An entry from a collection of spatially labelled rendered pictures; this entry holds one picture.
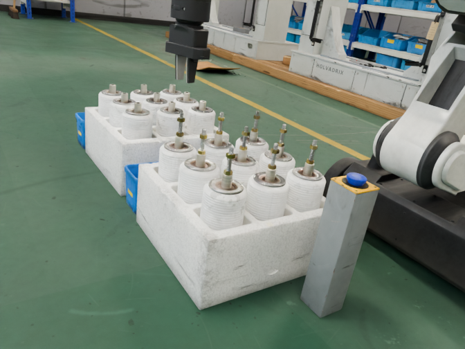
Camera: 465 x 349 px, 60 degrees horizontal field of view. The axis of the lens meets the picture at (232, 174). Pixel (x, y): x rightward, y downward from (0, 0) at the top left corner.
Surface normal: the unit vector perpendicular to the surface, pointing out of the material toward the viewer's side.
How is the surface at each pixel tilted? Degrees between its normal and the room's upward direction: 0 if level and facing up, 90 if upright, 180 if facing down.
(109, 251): 0
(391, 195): 46
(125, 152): 90
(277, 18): 90
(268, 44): 90
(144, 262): 0
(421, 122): 51
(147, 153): 90
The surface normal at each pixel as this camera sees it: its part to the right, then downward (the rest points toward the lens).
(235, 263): 0.53, 0.41
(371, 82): -0.83, 0.11
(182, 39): -0.62, 0.24
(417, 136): -0.56, -0.49
